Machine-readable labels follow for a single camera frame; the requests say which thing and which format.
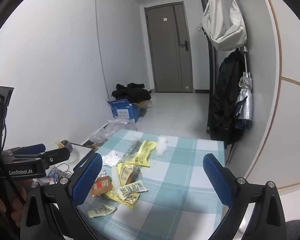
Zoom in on teal checkered tablecloth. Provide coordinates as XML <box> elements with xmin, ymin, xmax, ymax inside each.
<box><xmin>76</xmin><ymin>129</ymin><xmax>230</xmax><ymax>240</ymax></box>

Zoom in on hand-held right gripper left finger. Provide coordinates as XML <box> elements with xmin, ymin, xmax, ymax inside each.
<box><xmin>16</xmin><ymin>152</ymin><xmax>103</xmax><ymax>240</ymax></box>

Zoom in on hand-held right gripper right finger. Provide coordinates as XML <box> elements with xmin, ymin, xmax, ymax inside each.
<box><xmin>203</xmin><ymin>153</ymin><xmax>288</xmax><ymax>240</ymax></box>

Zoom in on white wardrobe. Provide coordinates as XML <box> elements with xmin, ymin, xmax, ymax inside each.
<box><xmin>242</xmin><ymin>0</ymin><xmax>300</xmax><ymax>198</ymax></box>

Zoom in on black clothes pile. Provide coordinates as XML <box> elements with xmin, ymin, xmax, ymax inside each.
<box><xmin>111</xmin><ymin>82</ymin><xmax>152</xmax><ymax>103</ymax></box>

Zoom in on yellow foil snack wrapper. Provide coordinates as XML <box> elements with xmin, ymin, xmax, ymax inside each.
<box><xmin>117</xmin><ymin>163</ymin><xmax>141</xmax><ymax>185</ymax></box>

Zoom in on brown door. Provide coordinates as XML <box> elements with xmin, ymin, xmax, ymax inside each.
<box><xmin>144</xmin><ymin>1</ymin><xmax>195</xmax><ymax>93</ymax></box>

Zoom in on white plastic wrapper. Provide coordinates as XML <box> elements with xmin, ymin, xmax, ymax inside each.
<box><xmin>111</xmin><ymin>165</ymin><xmax>122</xmax><ymax>188</ymax></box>

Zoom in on white tissue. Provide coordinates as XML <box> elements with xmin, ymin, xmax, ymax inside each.
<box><xmin>102</xmin><ymin>151</ymin><xmax>121</xmax><ymax>167</ymax></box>

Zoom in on white cotton wad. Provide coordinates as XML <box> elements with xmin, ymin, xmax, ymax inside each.
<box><xmin>156</xmin><ymin>135</ymin><xmax>170</xmax><ymax>157</ymax></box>

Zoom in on large yellow snack bag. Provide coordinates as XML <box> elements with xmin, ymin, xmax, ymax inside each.
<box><xmin>124</xmin><ymin>140</ymin><xmax>157</xmax><ymax>168</ymax></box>

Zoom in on black cables tangle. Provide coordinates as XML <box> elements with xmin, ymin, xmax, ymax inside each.
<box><xmin>48</xmin><ymin>163</ymin><xmax>73</xmax><ymax>184</ymax></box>

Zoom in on black hanging jacket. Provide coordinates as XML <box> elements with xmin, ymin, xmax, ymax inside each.
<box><xmin>209</xmin><ymin>50</ymin><xmax>243</xmax><ymax>146</ymax></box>

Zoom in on white shoulder bag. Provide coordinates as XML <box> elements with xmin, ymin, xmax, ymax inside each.
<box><xmin>202</xmin><ymin>0</ymin><xmax>248</xmax><ymax>52</ymax></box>

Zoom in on gold packet red heart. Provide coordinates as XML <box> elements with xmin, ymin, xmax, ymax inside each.
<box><xmin>91</xmin><ymin>175</ymin><xmax>114</xmax><ymax>197</ymax></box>

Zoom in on blue cardboard box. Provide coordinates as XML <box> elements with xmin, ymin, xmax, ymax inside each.
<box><xmin>106</xmin><ymin>98</ymin><xmax>141</xmax><ymax>124</ymax></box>

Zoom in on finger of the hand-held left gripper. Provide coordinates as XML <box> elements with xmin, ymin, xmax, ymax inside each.
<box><xmin>14</xmin><ymin>147</ymin><xmax>71</xmax><ymax>170</ymax></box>
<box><xmin>1</xmin><ymin>144</ymin><xmax>46</xmax><ymax>156</ymax></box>

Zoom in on grey plastic mailer bag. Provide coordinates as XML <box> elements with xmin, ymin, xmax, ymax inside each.
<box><xmin>89</xmin><ymin>119</ymin><xmax>138</xmax><ymax>143</ymax></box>

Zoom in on silver folded umbrella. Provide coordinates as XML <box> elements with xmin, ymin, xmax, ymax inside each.
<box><xmin>234</xmin><ymin>46</ymin><xmax>254</xmax><ymax>130</ymax></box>

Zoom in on clear plastic bag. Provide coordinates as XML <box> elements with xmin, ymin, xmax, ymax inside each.
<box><xmin>119</xmin><ymin>140</ymin><xmax>143</xmax><ymax>161</ymax></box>

